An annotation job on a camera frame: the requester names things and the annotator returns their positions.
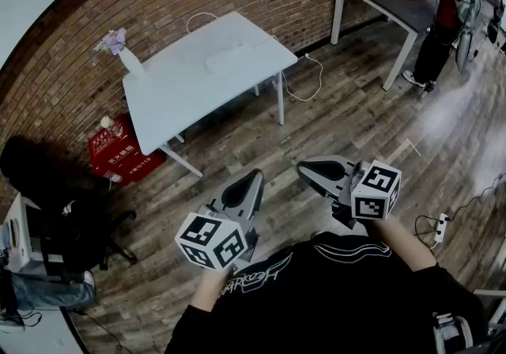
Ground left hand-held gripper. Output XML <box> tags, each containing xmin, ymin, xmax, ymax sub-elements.
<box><xmin>175</xmin><ymin>169</ymin><xmax>266</xmax><ymax>271</ymax></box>

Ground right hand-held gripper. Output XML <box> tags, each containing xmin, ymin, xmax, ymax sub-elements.
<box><xmin>296</xmin><ymin>154</ymin><xmax>402</xmax><ymax>230</ymax></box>

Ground white power strip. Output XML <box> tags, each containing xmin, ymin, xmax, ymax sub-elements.
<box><xmin>204</xmin><ymin>43</ymin><xmax>256</xmax><ymax>73</ymax></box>

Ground person's left forearm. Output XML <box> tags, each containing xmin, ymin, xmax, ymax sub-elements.
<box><xmin>189</xmin><ymin>265</ymin><xmax>235</xmax><ymax>312</ymax></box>

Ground person's right forearm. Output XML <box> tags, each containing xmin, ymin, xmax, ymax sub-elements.
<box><xmin>366</xmin><ymin>216</ymin><xmax>438</xmax><ymax>273</ymax></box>

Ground small white extension socket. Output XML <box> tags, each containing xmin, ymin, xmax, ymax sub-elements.
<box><xmin>432</xmin><ymin>212</ymin><xmax>451</xmax><ymax>245</ymax></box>

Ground person's black printed shirt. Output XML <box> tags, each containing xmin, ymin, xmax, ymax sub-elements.
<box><xmin>164</xmin><ymin>230</ymin><xmax>492</xmax><ymax>354</ymax></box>

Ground white vase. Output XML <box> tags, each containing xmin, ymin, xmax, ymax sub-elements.
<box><xmin>118</xmin><ymin>47</ymin><xmax>145</xmax><ymax>79</ymax></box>

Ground black office chair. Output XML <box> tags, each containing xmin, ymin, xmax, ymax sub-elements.
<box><xmin>0</xmin><ymin>134</ymin><xmax>138</xmax><ymax>279</ymax></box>

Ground grey waist device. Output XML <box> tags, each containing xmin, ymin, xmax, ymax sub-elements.
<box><xmin>432</xmin><ymin>311</ymin><xmax>474</xmax><ymax>354</ymax></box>

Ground purple artificial flowers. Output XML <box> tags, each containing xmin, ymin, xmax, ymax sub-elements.
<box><xmin>94</xmin><ymin>27</ymin><xmax>128</xmax><ymax>56</ymax></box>

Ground white cabinet desk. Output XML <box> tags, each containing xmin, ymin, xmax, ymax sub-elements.
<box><xmin>0</xmin><ymin>192</ymin><xmax>45</xmax><ymax>275</ymax></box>

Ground white charging cable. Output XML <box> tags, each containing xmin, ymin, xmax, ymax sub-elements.
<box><xmin>252</xmin><ymin>36</ymin><xmax>324</xmax><ymax>103</ymax></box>

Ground black cable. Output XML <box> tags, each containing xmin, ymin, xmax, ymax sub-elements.
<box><xmin>413</xmin><ymin>172</ymin><xmax>506</xmax><ymax>251</ymax></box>
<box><xmin>70</xmin><ymin>307</ymin><xmax>128</xmax><ymax>354</ymax></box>

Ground white metal frame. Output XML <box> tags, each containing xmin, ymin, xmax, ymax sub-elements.
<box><xmin>473</xmin><ymin>288</ymin><xmax>506</xmax><ymax>338</ymax></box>

